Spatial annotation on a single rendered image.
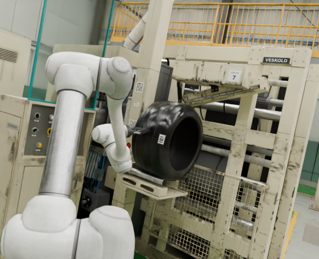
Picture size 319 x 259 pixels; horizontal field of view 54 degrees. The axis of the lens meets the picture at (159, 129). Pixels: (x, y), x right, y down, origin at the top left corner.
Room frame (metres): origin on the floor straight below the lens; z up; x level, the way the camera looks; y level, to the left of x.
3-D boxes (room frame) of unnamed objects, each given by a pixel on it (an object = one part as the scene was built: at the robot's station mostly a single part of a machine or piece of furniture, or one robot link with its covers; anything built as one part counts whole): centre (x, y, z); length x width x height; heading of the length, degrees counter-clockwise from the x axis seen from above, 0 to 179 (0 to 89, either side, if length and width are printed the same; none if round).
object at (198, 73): (2.42, -0.33, 1.71); 0.61 x 0.25 x 0.15; 53
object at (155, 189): (2.14, 0.04, 0.84); 0.36 x 0.09 x 0.06; 53
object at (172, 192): (2.26, -0.05, 0.80); 0.37 x 0.36 x 0.02; 143
